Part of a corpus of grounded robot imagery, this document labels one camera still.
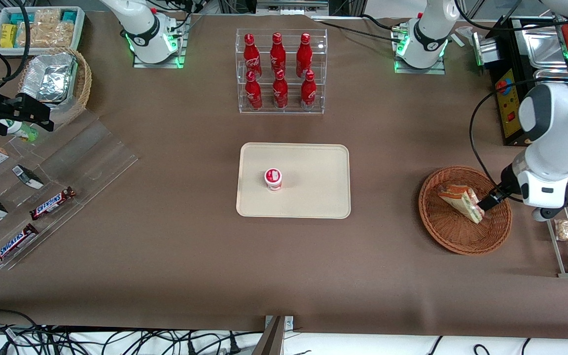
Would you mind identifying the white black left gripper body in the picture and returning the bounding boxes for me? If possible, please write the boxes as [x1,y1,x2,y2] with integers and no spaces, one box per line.
[500,165,568,209]

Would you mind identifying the triangle sandwich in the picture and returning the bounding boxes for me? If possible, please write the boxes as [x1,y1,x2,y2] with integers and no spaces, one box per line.
[437,183,486,224]

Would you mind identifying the round brown wicker basket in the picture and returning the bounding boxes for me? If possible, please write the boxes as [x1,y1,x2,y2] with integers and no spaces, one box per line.
[418,166,513,255]

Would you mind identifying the light wicker basket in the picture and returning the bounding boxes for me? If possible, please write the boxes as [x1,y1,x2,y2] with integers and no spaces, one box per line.
[16,46,93,127]

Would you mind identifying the beige rectangular tray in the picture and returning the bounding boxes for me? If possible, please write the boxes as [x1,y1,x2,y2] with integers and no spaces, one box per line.
[236,142,352,219]

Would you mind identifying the green white small bottle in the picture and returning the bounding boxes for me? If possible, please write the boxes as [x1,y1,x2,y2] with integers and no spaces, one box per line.
[0,118,39,143]

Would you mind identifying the aluminium foil container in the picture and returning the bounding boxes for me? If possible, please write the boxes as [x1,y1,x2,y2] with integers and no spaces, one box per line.
[20,52,79,105]

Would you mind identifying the clear acrylic display stand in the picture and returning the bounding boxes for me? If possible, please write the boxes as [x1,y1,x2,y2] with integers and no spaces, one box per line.
[0,109,140,271]

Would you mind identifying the yellow snack packet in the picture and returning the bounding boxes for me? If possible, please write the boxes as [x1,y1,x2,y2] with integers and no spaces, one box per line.
[0,23,18,49]

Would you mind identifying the rice cracker bag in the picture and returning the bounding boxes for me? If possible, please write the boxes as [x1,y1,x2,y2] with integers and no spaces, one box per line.
[17,9,75,48]

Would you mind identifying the snickers chocolate bar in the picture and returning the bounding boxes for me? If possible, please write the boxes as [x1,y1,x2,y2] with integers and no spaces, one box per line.
[0,223,40,267]
[29,186,76,221]

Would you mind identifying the black food warmer appliance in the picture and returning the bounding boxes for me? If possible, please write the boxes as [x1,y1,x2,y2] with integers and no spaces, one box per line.
[474,14,568,147]

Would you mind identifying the white plastic snack bin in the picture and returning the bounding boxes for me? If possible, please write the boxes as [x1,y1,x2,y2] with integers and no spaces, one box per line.
[0,6,86,56]

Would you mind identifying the crumpled clear plastic wrap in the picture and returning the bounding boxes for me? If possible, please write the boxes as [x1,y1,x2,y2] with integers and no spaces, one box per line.
[451,26,478,49]

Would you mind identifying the red cola bottle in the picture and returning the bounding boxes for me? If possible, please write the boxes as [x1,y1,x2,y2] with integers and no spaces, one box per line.
[270,32,287,78]
[296,33,313,78]
[245,70,263,111]
[272,69,289,110]
[243,33,262,79]
[300,70,317,111]

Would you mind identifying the red white yogurt cup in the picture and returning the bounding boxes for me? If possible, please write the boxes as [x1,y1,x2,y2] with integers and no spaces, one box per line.
[264,168,284,192]

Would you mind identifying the clear acrylic bottle rack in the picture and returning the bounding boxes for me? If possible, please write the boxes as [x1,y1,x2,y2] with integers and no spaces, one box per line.
[235,28,328,115]

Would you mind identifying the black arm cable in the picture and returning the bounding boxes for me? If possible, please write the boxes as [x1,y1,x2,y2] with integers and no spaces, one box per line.
[469,78,541,194]

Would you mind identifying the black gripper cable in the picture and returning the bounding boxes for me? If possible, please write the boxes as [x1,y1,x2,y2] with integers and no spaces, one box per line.
[0,0,33,90]

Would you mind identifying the black table cable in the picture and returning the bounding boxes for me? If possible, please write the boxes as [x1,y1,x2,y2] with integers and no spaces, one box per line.
[311,14,410,36]

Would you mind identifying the black floor cable tangle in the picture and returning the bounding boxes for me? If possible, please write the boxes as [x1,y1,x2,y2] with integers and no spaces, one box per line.
[0,309,265,355]

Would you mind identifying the metal table bracket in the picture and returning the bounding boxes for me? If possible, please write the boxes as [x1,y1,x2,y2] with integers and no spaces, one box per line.
[251,315,295,355]

